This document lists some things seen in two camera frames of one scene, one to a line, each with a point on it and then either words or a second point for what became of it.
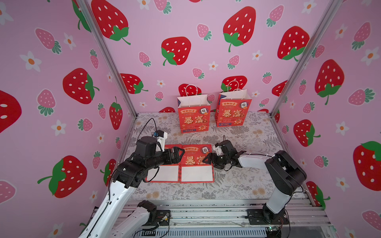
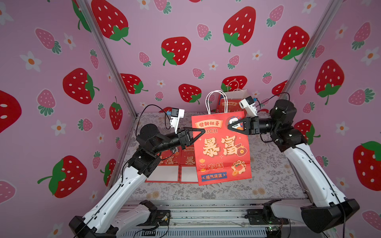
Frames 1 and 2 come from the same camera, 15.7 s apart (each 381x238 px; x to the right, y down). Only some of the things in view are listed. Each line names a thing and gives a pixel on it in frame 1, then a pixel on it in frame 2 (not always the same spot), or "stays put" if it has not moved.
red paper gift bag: [166, 173] stays put
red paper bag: [192, 168] stays put
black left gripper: [175, 159] → [183, 142]
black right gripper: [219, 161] → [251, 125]
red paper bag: [194, 112] → [222, 154]
